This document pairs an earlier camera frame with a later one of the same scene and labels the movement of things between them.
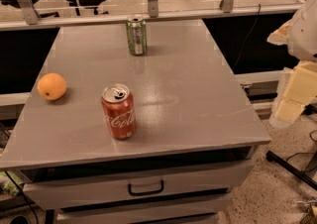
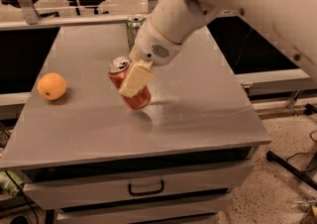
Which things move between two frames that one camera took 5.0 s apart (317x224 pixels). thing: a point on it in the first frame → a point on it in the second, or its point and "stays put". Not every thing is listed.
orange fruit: x=52 y=86 stays put
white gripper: x=305 y=38 → x=155 y=47
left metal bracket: x=29 y=9 stays put
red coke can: x=119 y=105 → x=117 y=68
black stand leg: x=302 y=175 stays put
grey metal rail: x=21 y=24 stays put
